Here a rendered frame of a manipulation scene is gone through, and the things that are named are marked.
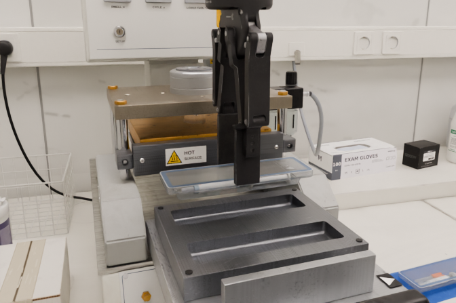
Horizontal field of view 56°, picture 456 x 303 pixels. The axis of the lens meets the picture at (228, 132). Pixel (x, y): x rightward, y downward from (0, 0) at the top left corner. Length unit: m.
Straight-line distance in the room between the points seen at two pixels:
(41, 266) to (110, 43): 0.39
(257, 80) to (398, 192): 0.85
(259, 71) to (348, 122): 1.04
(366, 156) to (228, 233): 0.84
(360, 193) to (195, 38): 0.61
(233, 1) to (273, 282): 0.28
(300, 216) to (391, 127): 1.07
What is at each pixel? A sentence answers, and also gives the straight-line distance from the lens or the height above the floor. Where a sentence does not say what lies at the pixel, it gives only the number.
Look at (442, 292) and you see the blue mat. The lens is 0.90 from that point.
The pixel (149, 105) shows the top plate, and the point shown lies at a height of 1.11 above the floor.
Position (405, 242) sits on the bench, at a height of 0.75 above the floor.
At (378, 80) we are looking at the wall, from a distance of 1.50.
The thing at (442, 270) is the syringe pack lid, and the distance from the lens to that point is 0.92.
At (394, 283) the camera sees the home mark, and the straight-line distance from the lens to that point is 0.47.
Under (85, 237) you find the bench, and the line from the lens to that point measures 1.04.
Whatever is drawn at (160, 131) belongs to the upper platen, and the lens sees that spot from 0.66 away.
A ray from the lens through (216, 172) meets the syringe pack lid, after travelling 0.52.
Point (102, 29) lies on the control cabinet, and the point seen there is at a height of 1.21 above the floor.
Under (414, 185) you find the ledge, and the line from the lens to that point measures 1.26.
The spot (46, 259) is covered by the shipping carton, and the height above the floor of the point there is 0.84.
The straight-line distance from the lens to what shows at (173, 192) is 0.48.
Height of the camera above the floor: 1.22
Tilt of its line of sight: 14 degrees down
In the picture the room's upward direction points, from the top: straight up
